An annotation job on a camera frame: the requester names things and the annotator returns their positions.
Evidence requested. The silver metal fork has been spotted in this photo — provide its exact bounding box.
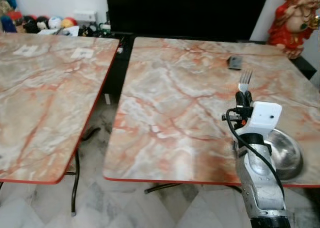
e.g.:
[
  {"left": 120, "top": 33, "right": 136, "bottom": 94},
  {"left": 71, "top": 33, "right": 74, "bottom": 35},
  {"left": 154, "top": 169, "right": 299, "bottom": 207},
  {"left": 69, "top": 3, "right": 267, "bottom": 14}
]
[{"left": 238, "top": 70, "right": 254, "bottom": 94}]

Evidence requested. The small dark flat card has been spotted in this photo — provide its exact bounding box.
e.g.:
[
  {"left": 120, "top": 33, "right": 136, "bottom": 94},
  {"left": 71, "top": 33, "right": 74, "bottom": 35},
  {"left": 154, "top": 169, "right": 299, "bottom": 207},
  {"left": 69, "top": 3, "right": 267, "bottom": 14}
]
[{"left": 227, "top": 55, "right": 244, "bottom": 71}]

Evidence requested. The stainless steel bowl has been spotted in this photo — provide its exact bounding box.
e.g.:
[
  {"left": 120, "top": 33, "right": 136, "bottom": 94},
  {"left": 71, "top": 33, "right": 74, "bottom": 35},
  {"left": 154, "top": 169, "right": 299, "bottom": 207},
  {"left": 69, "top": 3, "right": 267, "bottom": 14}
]
[{"left": 260, "top": 128, "right": 304, "bottom": 182}]

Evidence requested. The red laughing buddha statue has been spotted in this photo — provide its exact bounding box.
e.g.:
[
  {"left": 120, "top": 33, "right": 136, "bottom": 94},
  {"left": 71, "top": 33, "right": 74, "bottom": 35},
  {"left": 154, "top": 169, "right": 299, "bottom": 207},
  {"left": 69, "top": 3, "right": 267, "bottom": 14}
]
[{"left": 267, "top": 0, "right": 320, "bottom": 59}]

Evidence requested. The black television screen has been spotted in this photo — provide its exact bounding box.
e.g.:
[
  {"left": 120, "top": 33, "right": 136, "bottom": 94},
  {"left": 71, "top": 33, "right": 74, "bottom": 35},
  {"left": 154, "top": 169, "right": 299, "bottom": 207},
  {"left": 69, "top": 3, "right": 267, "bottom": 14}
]
[{"left": 105, "top": 0, "right": 274, "bottom": 42}]

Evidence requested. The black straight metal table leg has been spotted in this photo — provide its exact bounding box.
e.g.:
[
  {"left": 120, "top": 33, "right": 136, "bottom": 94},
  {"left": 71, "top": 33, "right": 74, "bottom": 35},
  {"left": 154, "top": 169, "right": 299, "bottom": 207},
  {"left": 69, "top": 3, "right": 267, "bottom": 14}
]
[{"left": 144, "top": 182, "right": 182, "bottom": 195}]

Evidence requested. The white paper sticker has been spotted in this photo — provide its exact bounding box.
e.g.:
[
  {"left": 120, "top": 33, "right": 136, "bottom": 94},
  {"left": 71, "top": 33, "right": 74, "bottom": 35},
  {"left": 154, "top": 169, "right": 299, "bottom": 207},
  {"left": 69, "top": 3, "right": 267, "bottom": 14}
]
[{"left": 70, "top": 47, "right": 95, "bottom": 59}]

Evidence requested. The white rectangular box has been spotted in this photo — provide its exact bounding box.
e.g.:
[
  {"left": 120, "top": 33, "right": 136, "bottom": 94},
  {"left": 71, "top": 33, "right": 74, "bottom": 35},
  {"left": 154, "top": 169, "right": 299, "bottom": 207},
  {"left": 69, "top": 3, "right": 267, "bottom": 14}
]
[{"left": 73, "top": 10, "right": 99, "bottom": 24}]

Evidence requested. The black curved metal table leg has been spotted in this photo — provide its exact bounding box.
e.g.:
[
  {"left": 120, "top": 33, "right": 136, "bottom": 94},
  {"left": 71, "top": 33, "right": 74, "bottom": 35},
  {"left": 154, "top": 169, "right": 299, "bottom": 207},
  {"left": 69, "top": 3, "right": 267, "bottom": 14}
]
[{"left": 64, "top": 126, "right": 101, "bottom": 217}]

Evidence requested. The orange and yellow doll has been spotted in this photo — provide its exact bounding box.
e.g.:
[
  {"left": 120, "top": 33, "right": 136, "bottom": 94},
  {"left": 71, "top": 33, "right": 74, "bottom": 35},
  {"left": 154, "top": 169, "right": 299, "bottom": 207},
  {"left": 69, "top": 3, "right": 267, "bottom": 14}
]
[{"left": 61, "top": 16, "right": 79, "bottom": 31}]

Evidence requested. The white and blue doll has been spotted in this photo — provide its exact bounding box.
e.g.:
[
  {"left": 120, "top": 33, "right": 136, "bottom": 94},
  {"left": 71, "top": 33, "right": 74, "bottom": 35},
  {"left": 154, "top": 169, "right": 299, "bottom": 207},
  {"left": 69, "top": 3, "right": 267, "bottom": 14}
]
[{"left": 48, "top": 15, "right": 64, "bottom": 30}]

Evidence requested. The black haired small doll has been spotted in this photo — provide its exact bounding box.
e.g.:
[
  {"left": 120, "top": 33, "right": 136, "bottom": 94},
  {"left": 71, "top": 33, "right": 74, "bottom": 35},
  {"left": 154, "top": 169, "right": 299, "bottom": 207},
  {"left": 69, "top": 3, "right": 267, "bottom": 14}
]
[
  {"left": 22, "top": 16, "right": 38, "bottom": 34},
  {"left": 36, "top": 16, "right": 50, "bottom": 32}
]

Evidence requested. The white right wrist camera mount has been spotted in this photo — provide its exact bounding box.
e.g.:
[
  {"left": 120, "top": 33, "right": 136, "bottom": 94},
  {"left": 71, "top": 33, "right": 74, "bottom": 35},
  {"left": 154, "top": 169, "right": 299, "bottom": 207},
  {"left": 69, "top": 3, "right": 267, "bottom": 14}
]
[{"left": 243, "top": 101, "right": 283, "bottom": 134}]

